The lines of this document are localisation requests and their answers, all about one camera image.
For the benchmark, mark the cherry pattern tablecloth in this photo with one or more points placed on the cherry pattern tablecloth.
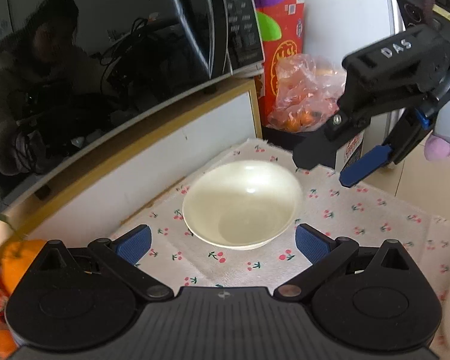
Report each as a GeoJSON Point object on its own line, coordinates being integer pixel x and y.
{"type": "Point", "coordinates": [370, 216]}

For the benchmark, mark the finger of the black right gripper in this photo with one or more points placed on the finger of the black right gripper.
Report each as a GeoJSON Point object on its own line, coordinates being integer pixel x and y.
{"type": "Point", "coordinates": [413, 126]}
{"type": "Point", "coordinates": [330, 137]}

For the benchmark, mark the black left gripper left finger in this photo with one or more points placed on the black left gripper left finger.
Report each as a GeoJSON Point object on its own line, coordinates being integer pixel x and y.
{"type": "Point", "coordinates": [80, 298]}

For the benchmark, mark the large orange fruit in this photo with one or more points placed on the large orange fruit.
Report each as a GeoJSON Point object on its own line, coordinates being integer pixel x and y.
{"type": "Point", "coordinates": [16, 259]}

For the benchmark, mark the black microwave oven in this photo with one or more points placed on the black microwave oven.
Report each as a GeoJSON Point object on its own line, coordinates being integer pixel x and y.
{"type": "Point", "coordinates": [72, 71]}

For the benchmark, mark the white bowl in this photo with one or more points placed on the white bowl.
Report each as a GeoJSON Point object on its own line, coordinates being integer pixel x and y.
{"type": "Point", "coordinates": [242, 205]}

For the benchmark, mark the red gift box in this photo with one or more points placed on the red gift box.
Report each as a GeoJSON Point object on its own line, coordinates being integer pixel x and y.
{"type": "Point", "coordinates": [282, 30]}

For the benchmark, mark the right hand purple glove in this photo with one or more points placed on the right hand purple glove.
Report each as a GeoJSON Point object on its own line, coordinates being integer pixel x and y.
{"type": "Point", "coordinates": [437, 146]}

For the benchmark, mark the plastic bag of oranges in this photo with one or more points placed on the plastic bag of oranges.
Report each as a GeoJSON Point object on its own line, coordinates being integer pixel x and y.
{"type": "Point", "coordinates": [307, 92]}

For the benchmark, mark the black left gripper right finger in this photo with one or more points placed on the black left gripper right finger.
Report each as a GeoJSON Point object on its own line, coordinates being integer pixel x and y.
{"type": "Point", "coordinates": [364, 297]}

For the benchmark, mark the blue white Ganten carton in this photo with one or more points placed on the blue white Ganten carton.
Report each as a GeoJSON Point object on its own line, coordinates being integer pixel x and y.
{"type": "Point", "coordinates": [344, 157]}

